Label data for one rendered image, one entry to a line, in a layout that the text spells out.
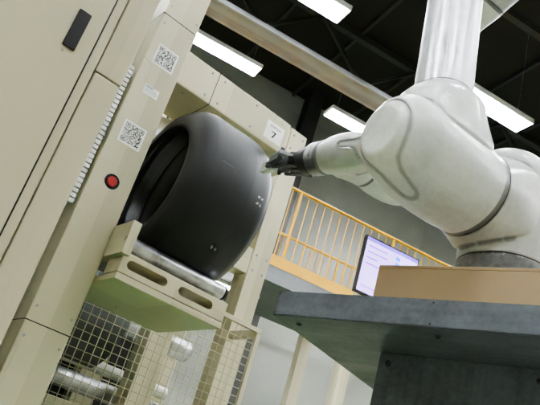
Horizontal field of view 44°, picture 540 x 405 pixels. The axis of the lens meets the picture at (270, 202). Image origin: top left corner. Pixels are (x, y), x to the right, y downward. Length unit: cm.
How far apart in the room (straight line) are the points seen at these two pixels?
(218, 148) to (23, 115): 96
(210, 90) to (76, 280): 100
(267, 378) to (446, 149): 1119
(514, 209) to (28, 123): 76
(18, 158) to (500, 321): 70
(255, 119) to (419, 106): 165
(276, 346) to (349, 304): 1128
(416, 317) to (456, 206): 23
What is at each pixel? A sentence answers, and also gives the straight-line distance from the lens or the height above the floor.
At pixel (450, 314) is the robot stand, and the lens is 89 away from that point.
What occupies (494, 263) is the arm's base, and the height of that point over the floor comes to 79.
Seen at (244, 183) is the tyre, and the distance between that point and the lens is 194.
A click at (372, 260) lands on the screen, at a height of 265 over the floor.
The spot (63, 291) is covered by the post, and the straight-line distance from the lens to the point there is 184.
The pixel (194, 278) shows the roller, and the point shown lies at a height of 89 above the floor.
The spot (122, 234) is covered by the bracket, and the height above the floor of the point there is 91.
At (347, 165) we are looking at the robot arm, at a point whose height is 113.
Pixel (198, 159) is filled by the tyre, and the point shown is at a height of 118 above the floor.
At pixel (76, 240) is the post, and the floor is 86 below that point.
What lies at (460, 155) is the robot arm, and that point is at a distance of 103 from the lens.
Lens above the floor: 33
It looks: 25 degrees up
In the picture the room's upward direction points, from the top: 17 degrees clockwise
